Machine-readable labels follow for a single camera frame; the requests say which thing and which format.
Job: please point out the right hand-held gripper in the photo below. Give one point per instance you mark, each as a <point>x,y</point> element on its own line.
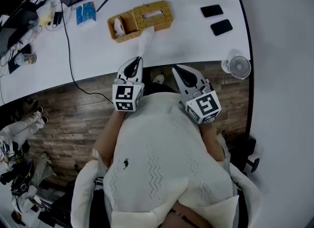
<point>204,105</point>

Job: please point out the small black keyboard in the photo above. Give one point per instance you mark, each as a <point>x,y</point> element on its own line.
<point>13,66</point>

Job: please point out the crumpled white tissue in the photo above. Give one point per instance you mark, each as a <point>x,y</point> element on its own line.
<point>119,27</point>

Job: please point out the black smartphone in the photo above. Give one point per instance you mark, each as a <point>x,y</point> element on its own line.
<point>221,27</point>
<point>212,11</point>

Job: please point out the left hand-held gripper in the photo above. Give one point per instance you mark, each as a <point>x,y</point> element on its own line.
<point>123,93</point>

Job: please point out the person's white knit top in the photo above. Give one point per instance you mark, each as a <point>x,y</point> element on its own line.
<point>164,153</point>

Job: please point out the white tissue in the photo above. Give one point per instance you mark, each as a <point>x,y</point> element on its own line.
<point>119,27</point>
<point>146,38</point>
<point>153,13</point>

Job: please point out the white desk fan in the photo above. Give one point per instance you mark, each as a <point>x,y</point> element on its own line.
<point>239,66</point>

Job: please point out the black laptop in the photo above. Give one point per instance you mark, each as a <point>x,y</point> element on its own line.
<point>17,23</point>

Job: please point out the wicker tissue box basket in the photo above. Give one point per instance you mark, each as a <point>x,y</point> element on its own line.
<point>162,22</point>

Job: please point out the blue tissue packet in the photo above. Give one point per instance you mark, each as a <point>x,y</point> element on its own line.
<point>86,13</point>

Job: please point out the glass jar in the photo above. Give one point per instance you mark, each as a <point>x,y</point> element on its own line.
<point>25,58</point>

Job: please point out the black charger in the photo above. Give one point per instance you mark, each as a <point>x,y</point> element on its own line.
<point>57,18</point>

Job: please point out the folded white tissue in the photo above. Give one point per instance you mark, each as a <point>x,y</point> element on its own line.
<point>153,13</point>

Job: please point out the black office chair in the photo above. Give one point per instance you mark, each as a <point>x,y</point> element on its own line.
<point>247,153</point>

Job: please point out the person's white shoe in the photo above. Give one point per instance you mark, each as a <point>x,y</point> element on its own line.
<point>158,78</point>

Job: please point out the person's left forearm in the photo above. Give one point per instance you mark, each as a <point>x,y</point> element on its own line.
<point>110,138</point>

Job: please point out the person's right forearm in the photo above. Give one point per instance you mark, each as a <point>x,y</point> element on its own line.
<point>212,143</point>

